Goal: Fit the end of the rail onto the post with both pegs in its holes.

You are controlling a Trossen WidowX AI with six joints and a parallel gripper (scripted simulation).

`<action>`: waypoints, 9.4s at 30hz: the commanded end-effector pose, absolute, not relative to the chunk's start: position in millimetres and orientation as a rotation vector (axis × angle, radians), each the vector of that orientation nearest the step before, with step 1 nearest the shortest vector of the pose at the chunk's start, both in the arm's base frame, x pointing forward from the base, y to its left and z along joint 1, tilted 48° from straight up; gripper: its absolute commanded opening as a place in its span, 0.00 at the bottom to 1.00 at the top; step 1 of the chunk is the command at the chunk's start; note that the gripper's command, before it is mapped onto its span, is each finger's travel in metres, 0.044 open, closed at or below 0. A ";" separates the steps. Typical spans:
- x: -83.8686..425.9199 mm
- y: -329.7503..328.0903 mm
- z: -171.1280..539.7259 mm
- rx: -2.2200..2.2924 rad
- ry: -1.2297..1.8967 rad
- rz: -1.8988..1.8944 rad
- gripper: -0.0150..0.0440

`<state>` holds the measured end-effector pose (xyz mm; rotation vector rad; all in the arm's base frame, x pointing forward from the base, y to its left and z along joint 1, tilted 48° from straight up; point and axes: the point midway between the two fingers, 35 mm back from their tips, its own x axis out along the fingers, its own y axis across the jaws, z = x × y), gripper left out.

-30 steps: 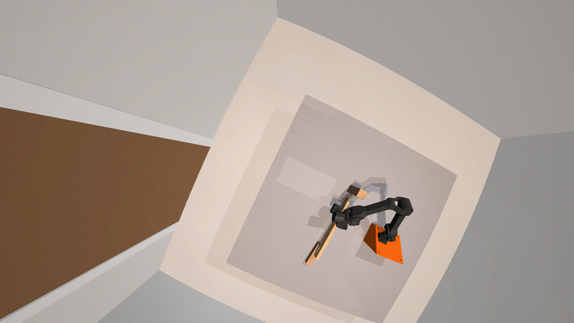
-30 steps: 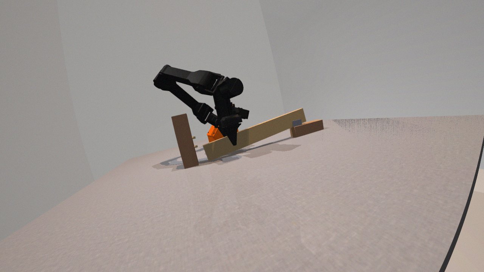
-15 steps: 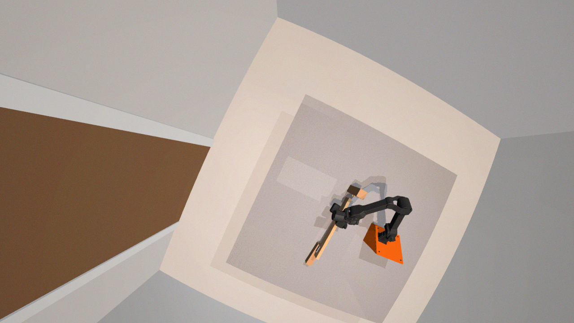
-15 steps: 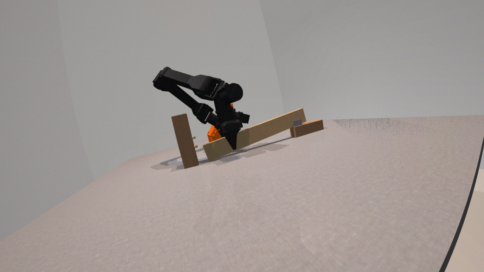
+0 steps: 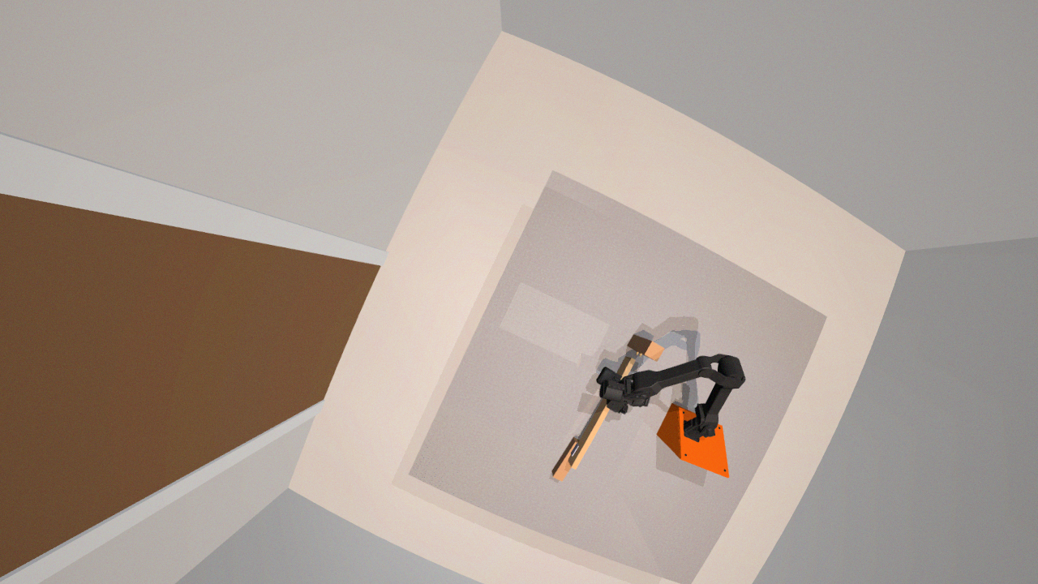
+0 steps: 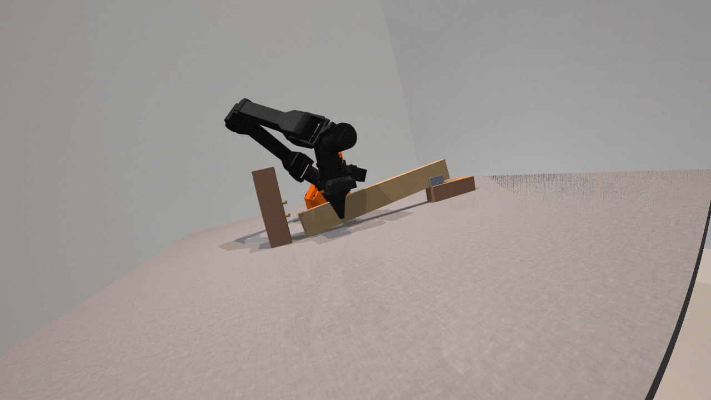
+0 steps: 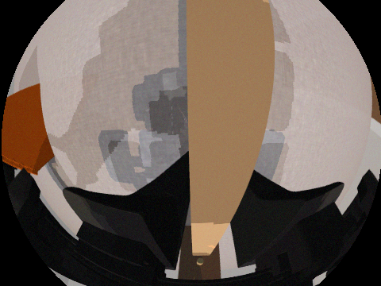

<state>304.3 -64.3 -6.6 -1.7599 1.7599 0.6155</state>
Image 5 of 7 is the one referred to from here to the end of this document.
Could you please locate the long wooden rail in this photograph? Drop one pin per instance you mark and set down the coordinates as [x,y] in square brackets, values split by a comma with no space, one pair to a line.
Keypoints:
[597,419]

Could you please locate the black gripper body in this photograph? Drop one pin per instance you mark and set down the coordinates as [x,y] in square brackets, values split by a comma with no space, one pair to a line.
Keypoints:
[607,374]

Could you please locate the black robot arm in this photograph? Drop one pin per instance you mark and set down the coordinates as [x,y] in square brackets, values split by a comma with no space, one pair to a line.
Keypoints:
[646,384]

